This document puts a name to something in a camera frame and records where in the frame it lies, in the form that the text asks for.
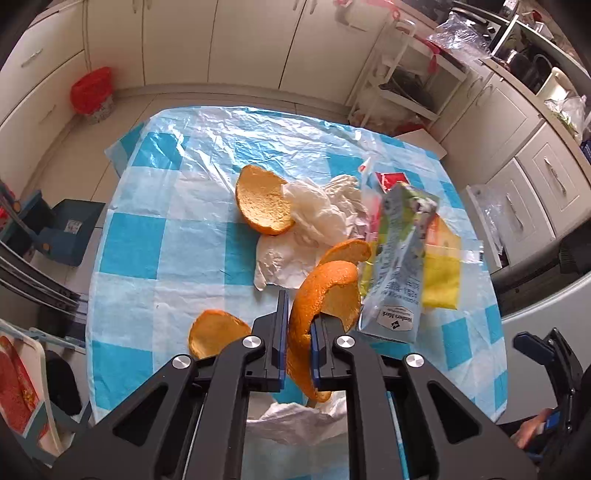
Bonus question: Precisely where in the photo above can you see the blue white checked tablecloth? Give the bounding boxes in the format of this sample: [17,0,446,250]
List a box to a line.
[88,106,509,480]

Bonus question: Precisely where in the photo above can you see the white drawer with plastic bags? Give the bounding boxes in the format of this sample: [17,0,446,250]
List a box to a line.
[464,184,509,273]

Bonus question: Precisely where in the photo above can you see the white plastic shopping bag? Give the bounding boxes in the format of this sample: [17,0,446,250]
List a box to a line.
[545,95,589,139]

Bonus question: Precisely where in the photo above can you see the large clear plastic bag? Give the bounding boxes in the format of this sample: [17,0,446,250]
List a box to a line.
[427,11,490,54]

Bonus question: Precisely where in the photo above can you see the narrow orange peel strip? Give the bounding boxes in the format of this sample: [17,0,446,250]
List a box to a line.
[320,239,372,268]

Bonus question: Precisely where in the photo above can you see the white wooden stool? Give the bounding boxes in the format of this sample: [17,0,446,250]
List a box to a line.
[397,128,448,160]

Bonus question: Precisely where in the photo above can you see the long curled orange peel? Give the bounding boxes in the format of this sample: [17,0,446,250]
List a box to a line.
[287,261,362,402]

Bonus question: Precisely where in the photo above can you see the person's right hand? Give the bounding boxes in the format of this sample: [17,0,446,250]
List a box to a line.
[515,408,555,448]

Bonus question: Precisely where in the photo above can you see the metal sliding door frame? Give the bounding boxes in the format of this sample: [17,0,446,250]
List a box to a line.
[0,240,88,324]

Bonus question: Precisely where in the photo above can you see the red packet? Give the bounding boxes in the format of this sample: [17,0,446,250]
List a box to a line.
[375,172,409,192]

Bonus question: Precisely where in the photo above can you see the folding rack with red bags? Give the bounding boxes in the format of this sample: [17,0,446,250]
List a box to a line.
[0,318,88,457]

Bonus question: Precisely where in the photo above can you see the yellow packet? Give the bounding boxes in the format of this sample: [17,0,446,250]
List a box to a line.
[360,217,483,310]

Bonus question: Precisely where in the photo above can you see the round orange peel piece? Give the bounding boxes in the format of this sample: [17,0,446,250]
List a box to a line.
[188,310,254,360]

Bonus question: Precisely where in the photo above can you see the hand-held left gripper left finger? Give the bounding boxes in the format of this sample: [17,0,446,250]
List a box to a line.
[51,290,291,480]

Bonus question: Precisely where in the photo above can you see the black frying pan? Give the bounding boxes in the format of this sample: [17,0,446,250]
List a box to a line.
[381,69,435,109]

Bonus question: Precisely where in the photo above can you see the blue green drink carton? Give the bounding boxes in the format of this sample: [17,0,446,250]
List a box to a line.
[359,182,439,343]

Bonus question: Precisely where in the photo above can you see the red-lined trash bin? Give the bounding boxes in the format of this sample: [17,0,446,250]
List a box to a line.
[70,67,116,125]

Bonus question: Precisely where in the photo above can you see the white storage rack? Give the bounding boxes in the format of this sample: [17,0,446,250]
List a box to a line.
[346,18,467,134]

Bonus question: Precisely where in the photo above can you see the white kitchen base cabinets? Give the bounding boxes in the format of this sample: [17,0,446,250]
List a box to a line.
[0,0,591,278]

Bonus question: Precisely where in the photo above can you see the bundle of clear plastic bags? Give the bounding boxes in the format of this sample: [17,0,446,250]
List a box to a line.
[480,187,509,254]

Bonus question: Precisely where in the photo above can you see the white refrigerator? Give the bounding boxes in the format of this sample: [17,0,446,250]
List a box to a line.
[501,277,591,416]

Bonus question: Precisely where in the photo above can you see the white closed drawer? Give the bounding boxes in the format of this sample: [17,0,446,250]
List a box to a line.
[489,159,555,241]
[531,138,591,217]

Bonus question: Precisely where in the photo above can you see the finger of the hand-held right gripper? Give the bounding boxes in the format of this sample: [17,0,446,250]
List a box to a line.
[513,329,583,407]

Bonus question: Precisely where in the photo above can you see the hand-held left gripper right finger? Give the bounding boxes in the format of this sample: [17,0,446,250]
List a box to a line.
[309,311,541,480]

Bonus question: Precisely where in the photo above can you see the large orange peel half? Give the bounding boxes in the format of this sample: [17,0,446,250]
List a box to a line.
[235,165,296,236]

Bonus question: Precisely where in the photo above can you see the white tissue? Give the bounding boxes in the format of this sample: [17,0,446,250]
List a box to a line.
[283,174,368,245]

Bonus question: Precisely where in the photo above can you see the clear plastic wrapper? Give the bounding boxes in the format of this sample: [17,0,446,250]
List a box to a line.
[356,157,386,241]

